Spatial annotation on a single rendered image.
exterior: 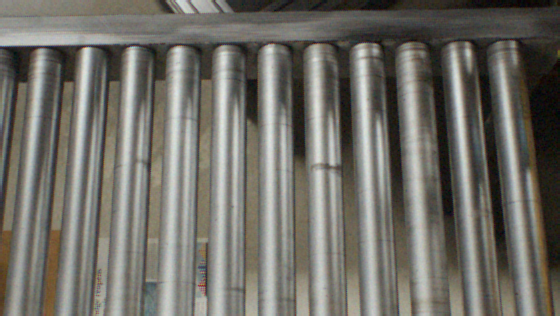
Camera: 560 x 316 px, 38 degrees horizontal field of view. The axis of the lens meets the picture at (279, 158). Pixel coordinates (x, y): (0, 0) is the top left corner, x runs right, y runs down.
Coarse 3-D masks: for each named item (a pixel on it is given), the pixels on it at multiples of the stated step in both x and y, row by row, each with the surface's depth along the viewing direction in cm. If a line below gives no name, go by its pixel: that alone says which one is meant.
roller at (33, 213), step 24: (48, 72) 114; (48, 96) 113; (24, 120) 112; (48, 120) 112; (24, 144) 110; (48, 144) 111; (24, 168) 109; (48, 168) 110; (24, 192) 108; (48, 192) 109; (24, 216) 107; (48, 216) 108; (24, 240) 105; (48, 240) 108; (24, 264) 104; (24, 288) 103; (24, 312) 102
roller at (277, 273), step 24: (264, 48) 115; (288, 48) 115; (264, 72) 113; (288, 72) 114; (264, 96) 112; (288, 96) 112; (264, 120) 111; (288, 120) 111; (264, 144) 110; (288, 144) 110; (264, 168) 109; (288, 168) 109; (264, 192) 108; (288, 192) 108; (264, 216) 106; (288, 216) 106; (264, 240) 105; (288, 240) 105; (264, 264) 104; (288, 264) 104; (264, 288) 103; (288, 288) 103; (264, 312) 102; (288, 312) 102
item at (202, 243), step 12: (108, 240) 186; (156, 240) 186; (204, 240) 186; (108, 252) 185; (156, 252) 185; (204, 252) 185; (156, 264) 184; (204, 264) 184; (96, 276) 184; (156, 276) 183; (204, 276) 183; (96, 288) 183; (156, 288) 182; (204, 288) 182; (96, 300) 182; (204, 300) 181; (96, 312) 181; (144, 312) 181; (204, 312) 180
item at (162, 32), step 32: (0, 32) 116; (32, 32) 116; (64, 32) 116; (96, 32) 115; (128, 32) 115; (160, 32) 115; (192, 32) 115; (224, 32) 115; (256, 32) 115; (288, 32) 115; (320, 32) 115; (352, 32) 115; (384, 32) 115; (416, 32) 114; (448, 32) 114; (480, 32) 114; (512, 32) 114; (544, 32) 114; (160, 64) 121; (256, 64) 121; (480, 64) 121; (544, 64) 122
